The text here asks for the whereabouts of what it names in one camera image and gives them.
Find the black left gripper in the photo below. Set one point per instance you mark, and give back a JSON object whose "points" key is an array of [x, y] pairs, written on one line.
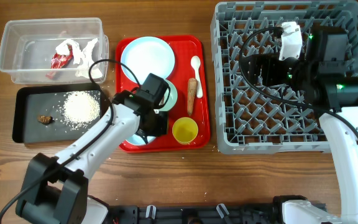
{"points": [[160, 128]]}

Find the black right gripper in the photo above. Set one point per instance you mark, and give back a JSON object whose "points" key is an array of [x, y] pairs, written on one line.
{"points": [[270, 61]]}

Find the light blue bowl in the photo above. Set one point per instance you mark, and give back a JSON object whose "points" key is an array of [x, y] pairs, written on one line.
{"points": [[136, 140]]}

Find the yellow cup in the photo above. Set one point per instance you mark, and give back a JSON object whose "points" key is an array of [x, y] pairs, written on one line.
{"points": [[185, 130]]}

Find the green bowl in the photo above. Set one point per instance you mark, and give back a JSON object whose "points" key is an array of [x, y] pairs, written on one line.
{"points": [[170, 97]]}

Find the orange carrot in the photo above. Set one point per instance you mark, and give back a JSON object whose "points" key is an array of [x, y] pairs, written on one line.
{"points": [[191, 93]]}

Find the light blue plate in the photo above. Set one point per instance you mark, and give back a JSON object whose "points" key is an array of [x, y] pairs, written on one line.
{"points": [[146, 55]]}

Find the white rice pile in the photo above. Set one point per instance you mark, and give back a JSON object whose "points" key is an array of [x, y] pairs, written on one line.
{"points": [[78, 109]]}

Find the white napkin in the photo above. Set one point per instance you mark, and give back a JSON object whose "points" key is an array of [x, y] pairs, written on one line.
{"points": [[82, 58]]}

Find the brown mushroom piece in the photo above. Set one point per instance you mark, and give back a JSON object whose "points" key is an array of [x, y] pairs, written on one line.
{"points": [[44, 119]]}

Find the red ketchup packet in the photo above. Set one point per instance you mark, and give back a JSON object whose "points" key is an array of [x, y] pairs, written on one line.
{"points": [[60, 61]]}

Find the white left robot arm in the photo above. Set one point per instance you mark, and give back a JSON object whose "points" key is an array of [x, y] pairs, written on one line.
{"points": [[55, 189]]}

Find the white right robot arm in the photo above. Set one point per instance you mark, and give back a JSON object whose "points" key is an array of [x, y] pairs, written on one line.
{"points": [[317, 67]]}

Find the grey dishwasher rack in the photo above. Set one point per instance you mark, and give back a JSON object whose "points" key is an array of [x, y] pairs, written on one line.
{"points": [[252, 120]]}

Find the black waste tray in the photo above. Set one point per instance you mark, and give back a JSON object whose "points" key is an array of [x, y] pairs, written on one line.
{"points": [[43, 100]]}

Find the red serving tray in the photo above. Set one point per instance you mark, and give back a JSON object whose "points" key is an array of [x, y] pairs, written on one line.
{"points": [[184, 47]]}

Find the white plastic spoon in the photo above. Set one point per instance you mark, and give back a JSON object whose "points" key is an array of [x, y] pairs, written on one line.
{"points": [[195, 64]]}

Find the clear plastic bin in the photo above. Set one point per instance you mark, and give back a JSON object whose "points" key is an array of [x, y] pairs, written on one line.
{"points": [[28, 46]]}

